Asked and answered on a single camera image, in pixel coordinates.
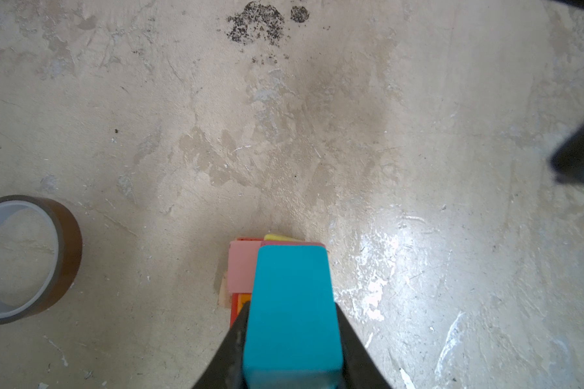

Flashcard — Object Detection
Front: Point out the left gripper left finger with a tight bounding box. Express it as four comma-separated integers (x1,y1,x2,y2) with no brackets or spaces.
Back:
192,302,250,389

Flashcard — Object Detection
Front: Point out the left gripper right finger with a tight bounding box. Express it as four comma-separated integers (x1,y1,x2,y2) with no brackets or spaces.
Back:
336,304,391,389

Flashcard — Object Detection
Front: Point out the natural wood block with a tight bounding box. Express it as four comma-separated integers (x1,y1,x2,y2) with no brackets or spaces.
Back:
217,273,232,309

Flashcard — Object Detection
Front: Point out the teal roof block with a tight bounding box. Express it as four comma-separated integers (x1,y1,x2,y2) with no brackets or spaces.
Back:
243,245,343,388

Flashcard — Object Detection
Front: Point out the orange cylinder block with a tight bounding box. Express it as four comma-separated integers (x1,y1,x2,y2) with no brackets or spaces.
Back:
237,293,251,312

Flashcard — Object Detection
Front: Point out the pink rectangular block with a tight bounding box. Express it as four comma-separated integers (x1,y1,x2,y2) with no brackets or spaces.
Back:
227,240,262,293

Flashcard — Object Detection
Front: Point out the red rectangular block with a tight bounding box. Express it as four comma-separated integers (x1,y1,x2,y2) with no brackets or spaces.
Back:
230,239,262,325

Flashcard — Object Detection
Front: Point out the magenta rectangular block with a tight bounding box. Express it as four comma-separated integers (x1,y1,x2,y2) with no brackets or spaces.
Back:
261,240,325,248

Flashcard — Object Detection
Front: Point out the yellow green cube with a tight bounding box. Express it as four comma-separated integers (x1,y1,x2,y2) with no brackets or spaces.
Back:
264,233,301,242

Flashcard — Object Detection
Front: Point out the brown tape ring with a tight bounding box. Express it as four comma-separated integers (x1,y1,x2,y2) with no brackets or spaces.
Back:
0,194,84,326

